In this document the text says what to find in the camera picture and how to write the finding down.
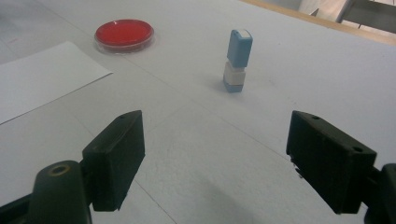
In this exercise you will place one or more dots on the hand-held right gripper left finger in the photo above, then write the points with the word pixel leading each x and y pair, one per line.
pixel 115 155

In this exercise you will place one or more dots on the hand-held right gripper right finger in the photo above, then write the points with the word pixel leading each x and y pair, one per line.
pixel 330 161

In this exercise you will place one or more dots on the red petri dish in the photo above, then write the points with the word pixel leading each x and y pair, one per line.
pixel 124 33

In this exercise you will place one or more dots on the blue and white stamp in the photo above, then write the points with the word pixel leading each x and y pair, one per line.
pixel 239 49

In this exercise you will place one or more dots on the white desk frame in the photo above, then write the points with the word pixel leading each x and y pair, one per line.
pixel 367 14

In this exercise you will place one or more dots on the wooden table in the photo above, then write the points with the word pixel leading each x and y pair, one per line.
pixel 311 16

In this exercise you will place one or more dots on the white paper sheet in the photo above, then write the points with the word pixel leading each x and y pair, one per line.
pixel 40 81

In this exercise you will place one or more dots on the white table cover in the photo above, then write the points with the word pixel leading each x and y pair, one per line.
pixel 202 140

